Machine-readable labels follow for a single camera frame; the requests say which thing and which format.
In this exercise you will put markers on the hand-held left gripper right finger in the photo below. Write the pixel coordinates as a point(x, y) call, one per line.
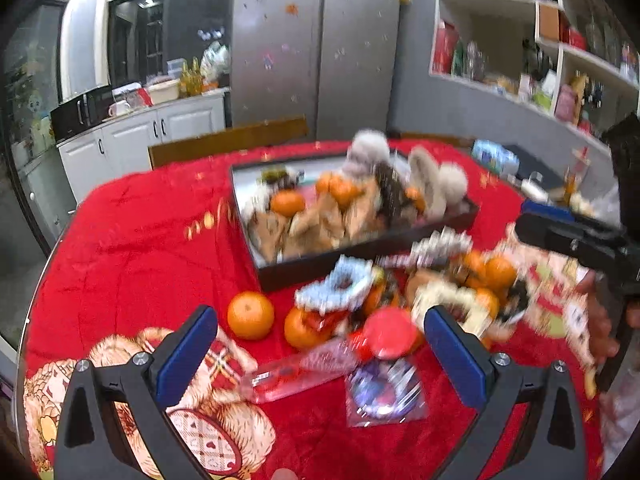
point(456, 357)

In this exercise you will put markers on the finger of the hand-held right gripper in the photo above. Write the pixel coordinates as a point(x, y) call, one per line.
point(565, 235)

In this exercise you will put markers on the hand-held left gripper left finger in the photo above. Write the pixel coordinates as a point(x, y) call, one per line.
point(186, 357)

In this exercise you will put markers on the black shallow box tray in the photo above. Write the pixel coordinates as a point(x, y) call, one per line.
point(280, 272)

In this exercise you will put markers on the mandarin orange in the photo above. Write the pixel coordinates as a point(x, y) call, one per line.
point(324, 184)
point(415, 197)
point(302, 330)
point(289, 204)
point(251, 315)
point(475, 267)
point(346, 192)
point(380, 300)
point(487, 302)
point(501, 272)

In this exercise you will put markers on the person's right hand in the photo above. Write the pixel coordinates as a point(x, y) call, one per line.
point(600, 320)

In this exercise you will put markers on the person's left hand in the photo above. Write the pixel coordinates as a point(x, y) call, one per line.
point(284, 475)

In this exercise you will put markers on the cream fluffy hair clip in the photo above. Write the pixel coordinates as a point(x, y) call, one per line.
point(450, 305)

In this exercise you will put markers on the white charger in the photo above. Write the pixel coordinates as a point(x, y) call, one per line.
point(535, 187)

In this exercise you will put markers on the red round lid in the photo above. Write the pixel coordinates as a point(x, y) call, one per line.
point(392, 332)

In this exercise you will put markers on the black flat box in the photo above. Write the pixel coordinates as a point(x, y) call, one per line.
point(537, 165)

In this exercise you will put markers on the clear packet with purple item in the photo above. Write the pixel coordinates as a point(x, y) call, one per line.
point(385, 395)

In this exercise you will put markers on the blue printed tissue pack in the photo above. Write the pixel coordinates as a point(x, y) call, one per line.
point(495, 156)

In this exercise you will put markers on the silver white hair claw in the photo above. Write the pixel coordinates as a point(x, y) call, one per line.
point(442, 246)

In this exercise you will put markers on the red printed blanket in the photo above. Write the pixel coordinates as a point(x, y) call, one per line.
point(150, 250)

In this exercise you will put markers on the clear plastic bottle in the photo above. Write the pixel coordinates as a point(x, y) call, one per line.
point(300, 372)

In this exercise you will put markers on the beige fluffy hair clip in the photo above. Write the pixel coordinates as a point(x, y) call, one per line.
point(440, 180)

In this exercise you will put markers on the blue white scrunchie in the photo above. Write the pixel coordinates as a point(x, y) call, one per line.
point(332, 285)

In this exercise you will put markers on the wooden chair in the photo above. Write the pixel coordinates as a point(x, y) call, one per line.
point(435, 139)
point(225, 145)

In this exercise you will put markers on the white fluffy hair claw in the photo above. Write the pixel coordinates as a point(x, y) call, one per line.
point(257, 200)

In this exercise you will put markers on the brown fuzzy hair claw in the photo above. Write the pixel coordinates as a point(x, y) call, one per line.
point(395, 195)

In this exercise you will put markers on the purple white fluffy hair clip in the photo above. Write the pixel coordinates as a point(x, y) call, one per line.
point(369, 152)

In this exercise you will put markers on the white kitchen cabinet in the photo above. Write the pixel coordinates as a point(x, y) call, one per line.
point(140, 145)

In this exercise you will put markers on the red box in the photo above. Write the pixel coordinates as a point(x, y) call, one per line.
point(445, 47)

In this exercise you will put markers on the white mug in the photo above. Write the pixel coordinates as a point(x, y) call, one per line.
point(118, 108)

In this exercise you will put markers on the cream plastic basin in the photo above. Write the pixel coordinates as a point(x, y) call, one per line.
point(164, 92)

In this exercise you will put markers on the black microwave oven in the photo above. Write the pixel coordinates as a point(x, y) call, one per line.
point(80, 112)

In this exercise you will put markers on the yellow glass bottles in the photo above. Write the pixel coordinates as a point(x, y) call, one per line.
point(192, 77)

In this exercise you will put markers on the white plastic bag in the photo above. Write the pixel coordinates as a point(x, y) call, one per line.
point(216, 65)

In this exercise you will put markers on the silver refrigerator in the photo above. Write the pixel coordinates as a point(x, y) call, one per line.
point(300, 50)

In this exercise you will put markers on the white wall shelf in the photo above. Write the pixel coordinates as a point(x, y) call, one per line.
point(550, 60)

